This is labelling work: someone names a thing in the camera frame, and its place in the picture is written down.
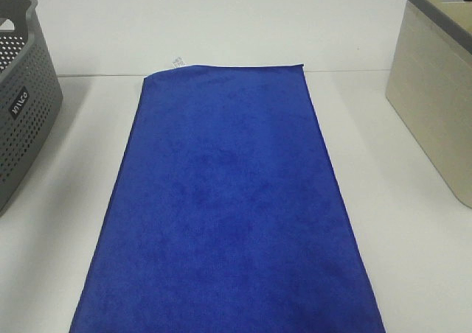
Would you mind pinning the grey perforated plastic basket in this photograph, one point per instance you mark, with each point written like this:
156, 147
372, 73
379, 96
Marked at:
31, 96

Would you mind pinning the blue microfibre towel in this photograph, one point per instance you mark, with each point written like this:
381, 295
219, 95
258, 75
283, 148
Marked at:
226, 215

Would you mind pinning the white towel care label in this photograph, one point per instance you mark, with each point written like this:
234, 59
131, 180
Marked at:
178, 62

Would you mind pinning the beige bin with grey rim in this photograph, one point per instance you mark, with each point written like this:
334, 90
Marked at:
429, 86

